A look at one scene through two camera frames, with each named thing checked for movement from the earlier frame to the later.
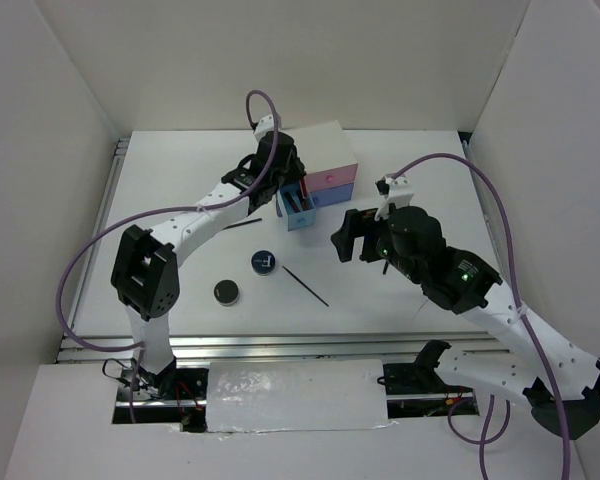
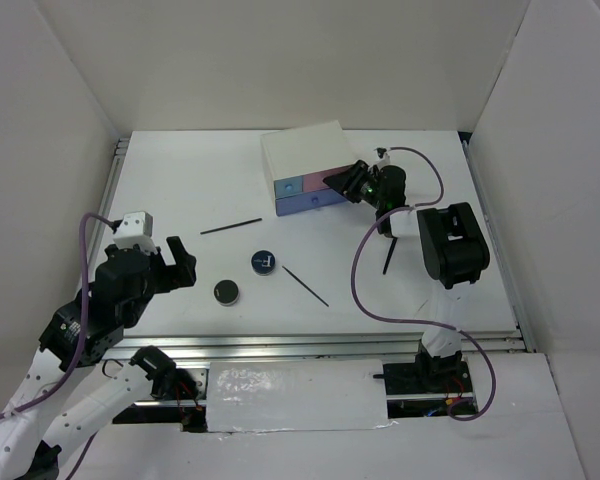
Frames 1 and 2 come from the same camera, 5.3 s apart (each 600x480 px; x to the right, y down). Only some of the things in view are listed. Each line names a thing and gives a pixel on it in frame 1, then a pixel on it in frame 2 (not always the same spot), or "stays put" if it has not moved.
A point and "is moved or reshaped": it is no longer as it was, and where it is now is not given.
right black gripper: [357, 222] to [349, 180]
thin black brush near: [324, 302] stays put
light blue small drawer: [299, 211] is moved or reshaped
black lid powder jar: [226, 292] stays put
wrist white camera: [265, 125] to [136, 229]
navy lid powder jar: [263, 262] stays put
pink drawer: [331, 178] stays put
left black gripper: [298, 170] to [186, 263]
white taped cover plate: [299, 395] stays put
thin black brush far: [241, 223] stays put
